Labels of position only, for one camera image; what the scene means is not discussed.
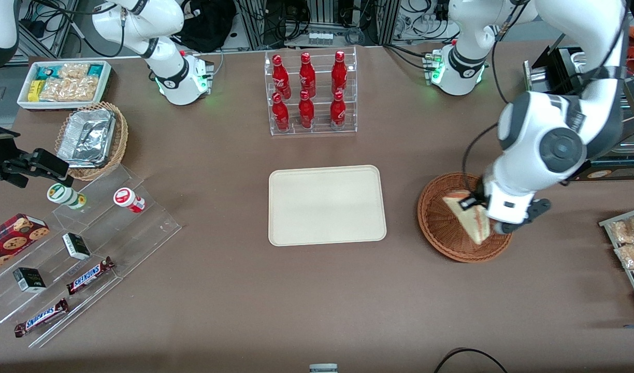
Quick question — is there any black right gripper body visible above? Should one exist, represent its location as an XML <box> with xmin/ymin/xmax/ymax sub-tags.
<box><xmin>0</xmin><ymin>120</ymin><xmax>21</xmax><ymax>174</ymax></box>

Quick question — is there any triangular sandwich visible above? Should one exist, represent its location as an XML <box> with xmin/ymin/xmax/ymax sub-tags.
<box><xmin>442</xmin><ymin>191</ymin><xmax>492</xmax><ymax>246</ymax></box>

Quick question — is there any aluminium foil tray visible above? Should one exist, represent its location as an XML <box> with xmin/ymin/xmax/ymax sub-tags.
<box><xmin>57</xmin><ymin>108</ymin><xmax>116</xmax><ymax>169</ymax></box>

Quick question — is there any round brown wicker basket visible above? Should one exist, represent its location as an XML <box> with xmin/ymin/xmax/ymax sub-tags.
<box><xmin>417</xmin><ymin>172</ymin><xmax>513</xmax><ymax>263</ymax></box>

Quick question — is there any oval tan wicker basket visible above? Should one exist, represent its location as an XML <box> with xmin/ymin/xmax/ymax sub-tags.
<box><xmin>54</xmin><ymin>102</ymin><xmax>129</xmax><ymax>181</ymax></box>

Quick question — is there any beige rectangular tray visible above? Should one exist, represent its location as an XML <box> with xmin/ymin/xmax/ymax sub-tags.
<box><xmin>268</xmin><ymin>165</ymin><xmax>387</xmax><ymax>247</ymax></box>

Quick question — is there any green-capped yogurt bottle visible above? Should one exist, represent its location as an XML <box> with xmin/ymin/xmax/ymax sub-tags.
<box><xmin>47</xmin><ymin>183</ymin><xmax>87</xmax><ymax>210</ymax></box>

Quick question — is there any white rectangular snack bin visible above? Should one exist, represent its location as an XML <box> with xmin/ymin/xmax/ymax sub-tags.
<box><xmin>17</xmin><ymin>61</ymin><xmax>112</xmax><ymax>111</ymax></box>

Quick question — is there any red plaid cookie box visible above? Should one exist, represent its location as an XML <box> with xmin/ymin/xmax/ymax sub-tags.
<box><xmin>0</xmin><ymin>213</ymin><xmax>50</xmax><ymax>275</ymax></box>

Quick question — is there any clear cracker bag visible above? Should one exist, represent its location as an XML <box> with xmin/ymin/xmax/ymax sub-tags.
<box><xmin>58</xmin><ymin>63</ymin><xmax>90</xmax><ymax>79</ymax></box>
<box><xmin>40</xmin><ymin>77</ymin><xmax>100</xmax><ymax>102</ymax></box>

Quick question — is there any red-capped yogurt bottle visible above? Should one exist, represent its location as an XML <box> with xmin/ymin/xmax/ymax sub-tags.
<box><xmin>113</xmin><ymin>188</ymin><xmax>146</xmax><ymax>213</ymax></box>

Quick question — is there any small black carton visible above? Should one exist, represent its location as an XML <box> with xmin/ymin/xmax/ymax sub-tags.
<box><xmin>13</xmin><ymin>267</ymin><xmax>47</xmax><ymax>293</ymax></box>
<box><xmin>62</xmin><ymin>233</ymin><xmax>91</xmax><ymax>261</ymax></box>

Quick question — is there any clear acrylic stepped display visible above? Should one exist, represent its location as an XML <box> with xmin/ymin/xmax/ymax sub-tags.
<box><xmin>0</xmin><ymin>165</ymin><xmax>182</xmax><ymax>349</ymax></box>

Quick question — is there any Snickers chocolate bar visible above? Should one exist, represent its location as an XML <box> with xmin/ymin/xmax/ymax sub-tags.
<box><xmin>14</xmin><ymin>298</ymin><xmax>69</xmax><ymax>338</ymax></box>
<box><xmin>66</xmin><ymin>256</ymin><xmax>116</xmax><ymax>295</ymax></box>

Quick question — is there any black countertop appliance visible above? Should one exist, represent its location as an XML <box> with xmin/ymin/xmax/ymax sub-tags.
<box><xmin>523</xmin><ymin>46</ymin><xmax>634</xmax><ymax>181</ymax></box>

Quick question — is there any red cola bottle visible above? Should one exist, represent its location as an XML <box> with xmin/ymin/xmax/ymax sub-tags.
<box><xmin>298</xmin><ymin>91</ymin><xmax>315</xmax><ymax>130</ymax></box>
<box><xmin>332</xmin><ymin>51</ymin><xmax>348</xmax><ymax>96</ymax></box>
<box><xmin>271</xmin><ymin>93</ymin><xmax>290</xmax><ymax>132</ymax></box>
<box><xmin>299</xmin><ymin>52</ymin><xmax>316</xmax><ymax>99</ymax></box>
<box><xmin>272</xmin><ymin>54</ymin><xmax>292</xmax><ymax>100</ymax></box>
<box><xmin>330</xmin><ymin>91</ymin><xmax>347</xmax><ymax>131</ymax></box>

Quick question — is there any clear acrylic bottle rack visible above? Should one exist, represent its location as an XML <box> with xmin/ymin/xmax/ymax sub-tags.
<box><xmin>264</xmin><ymin>47</ymin><xmax>358</xmax><ymax>136</ymax></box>

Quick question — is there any black fabric bag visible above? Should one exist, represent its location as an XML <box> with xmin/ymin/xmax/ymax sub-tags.
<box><xmin>172</xmin><ymin>0</ymin><xmax>237</xmax><ymax>53</ymax></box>

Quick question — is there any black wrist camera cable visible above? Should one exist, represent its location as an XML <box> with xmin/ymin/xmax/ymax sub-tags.
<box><xmin>461</xmin><ymin>0</ymin><xmax>525</xmax><ymax>195</ymax></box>

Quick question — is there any black floor cable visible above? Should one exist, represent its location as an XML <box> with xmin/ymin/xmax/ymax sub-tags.
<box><xmin>434</xmin><ymin>348</ymin><xmax>509</xmax><ymax>373</ymax></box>

